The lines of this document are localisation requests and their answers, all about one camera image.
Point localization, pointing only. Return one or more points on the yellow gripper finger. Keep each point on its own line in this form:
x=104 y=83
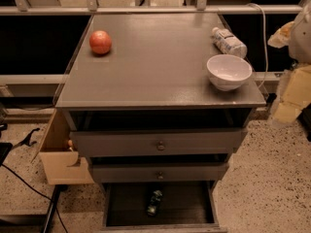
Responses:
x=293 y=95
x=282 y=37

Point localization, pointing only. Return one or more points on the green soda can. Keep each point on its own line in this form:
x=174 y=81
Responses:
x=154 y=202

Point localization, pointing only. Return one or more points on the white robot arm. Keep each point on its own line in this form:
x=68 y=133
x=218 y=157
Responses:
x=300 y=47

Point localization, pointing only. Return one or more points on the grey top drawer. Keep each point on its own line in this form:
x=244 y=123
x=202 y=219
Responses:
x=100 y=144

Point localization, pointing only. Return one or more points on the grey middle drawer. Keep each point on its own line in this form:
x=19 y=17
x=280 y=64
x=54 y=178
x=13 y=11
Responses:
x=173 y=172

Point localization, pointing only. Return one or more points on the grey wooden drawer cabinet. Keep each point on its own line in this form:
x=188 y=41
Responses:
x=154 y=79

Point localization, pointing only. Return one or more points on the grey open bottom drawer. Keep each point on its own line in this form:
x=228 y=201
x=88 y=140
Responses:
x=186 y=207

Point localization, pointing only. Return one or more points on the clear plastic water bottle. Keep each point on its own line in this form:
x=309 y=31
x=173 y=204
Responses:
x=228 y=43

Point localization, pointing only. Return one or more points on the white ceramic bowl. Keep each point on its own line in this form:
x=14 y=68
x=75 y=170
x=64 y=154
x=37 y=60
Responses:
x=228 y=72

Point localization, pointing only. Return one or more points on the red apple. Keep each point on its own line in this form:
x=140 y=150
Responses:
x=100 y=42

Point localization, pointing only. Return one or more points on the light wooden side box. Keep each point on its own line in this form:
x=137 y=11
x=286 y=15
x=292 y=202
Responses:
x=61 y=162

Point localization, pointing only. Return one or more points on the black clamp tool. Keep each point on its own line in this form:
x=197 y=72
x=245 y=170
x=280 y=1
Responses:
x=27 y=140

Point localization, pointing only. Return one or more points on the metal railing frame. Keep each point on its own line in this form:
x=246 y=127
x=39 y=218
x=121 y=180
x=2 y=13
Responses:
x=155 y=7

